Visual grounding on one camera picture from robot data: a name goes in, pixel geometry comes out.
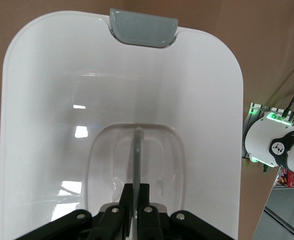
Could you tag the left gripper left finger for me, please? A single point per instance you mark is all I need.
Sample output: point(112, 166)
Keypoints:
point(106, 225)

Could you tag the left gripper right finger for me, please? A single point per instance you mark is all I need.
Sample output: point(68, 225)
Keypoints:
point(151, 225)

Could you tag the white box lid grey latches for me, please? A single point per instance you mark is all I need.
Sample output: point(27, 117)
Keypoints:
point(61, 125)

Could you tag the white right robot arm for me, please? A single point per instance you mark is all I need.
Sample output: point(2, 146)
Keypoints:
point(262, 140)

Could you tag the red printed carton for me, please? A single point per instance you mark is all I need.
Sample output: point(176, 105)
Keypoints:
point(290, 178)

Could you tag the brown table cover sheet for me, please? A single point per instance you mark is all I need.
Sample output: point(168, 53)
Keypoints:
point(262, 37)

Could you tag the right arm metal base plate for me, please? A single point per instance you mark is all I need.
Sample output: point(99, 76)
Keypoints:
point(257, 107)

